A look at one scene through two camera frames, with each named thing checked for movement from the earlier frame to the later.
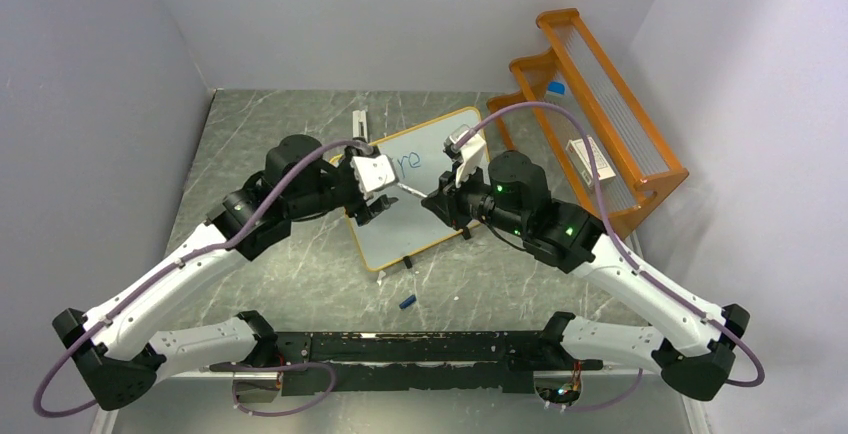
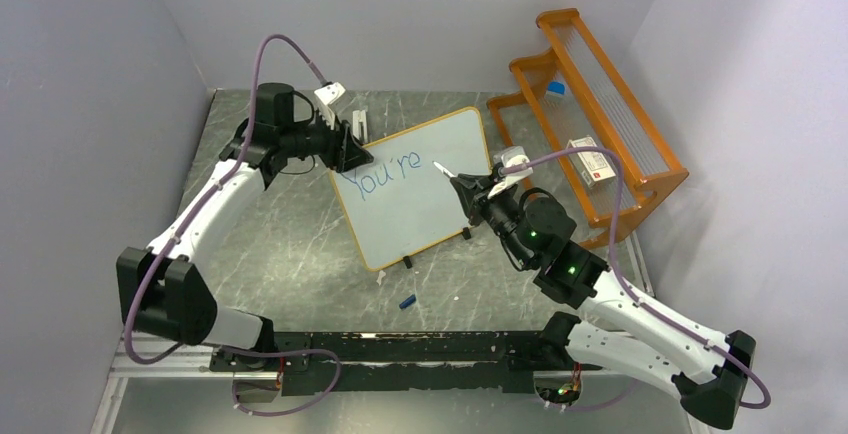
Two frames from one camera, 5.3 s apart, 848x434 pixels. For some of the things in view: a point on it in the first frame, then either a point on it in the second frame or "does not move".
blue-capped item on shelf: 556,87 does not move
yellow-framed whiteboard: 403,226 does not move
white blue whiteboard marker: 413,191 -> 444,170
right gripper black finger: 443,198 -> 468,186
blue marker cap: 408,301 does not move
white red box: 577,151 does not move
